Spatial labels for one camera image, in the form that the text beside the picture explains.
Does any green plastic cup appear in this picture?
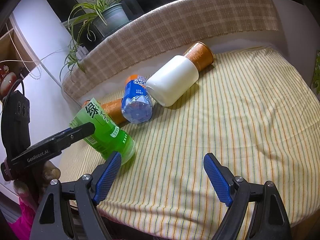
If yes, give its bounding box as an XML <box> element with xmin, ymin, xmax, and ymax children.
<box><xmin>69</xmin><ymin>98</ymin><xmax>135</xmax><ymax>164</ymax></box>

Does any orange paper cup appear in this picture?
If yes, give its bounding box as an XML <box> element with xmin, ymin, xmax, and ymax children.
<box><xmin>76</xmin><ymin>98</ymin><xmax>127</xmax><ymax>128</ymax></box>
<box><xmin>183</xmin><ymin>41</ymin><xmax>214</xmax><ymax>72</ymax></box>

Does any white cup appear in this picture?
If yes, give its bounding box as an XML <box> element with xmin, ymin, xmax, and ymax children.
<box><xmin>146</xmin><ymin>55</ymin><xmax>199</xmax><ymax>107</ymax></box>

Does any gloved left hand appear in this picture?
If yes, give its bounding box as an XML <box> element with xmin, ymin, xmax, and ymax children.
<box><xmin>13</xmin><ymin>161</ymin><xmax>61</xmax><ymax>212</ymax></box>

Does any striped cream cushion cover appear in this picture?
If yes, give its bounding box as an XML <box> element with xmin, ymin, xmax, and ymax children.
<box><xmin>58</xmin><ymin>45</ymin><xmax>320</xmax><ymax>240</ymax></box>

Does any green spider plant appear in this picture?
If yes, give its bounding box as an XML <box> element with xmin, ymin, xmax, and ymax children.
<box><xmin>37</xmin><ymin>0</ymin><xmax>148</xmax><ymax>82</ymax></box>

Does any grey plant pot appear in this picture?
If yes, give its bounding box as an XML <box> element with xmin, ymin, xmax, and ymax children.
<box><xmin>92</xmin><ymin>3</ymin><xmax>130</xmax><ymax>37</ymax></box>

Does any beige plaid blanket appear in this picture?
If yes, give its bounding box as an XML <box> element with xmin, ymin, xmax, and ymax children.
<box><xmin>62</xmin><ymin>0</ymin><xmax>280</xmax><ymax>99</ymax></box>

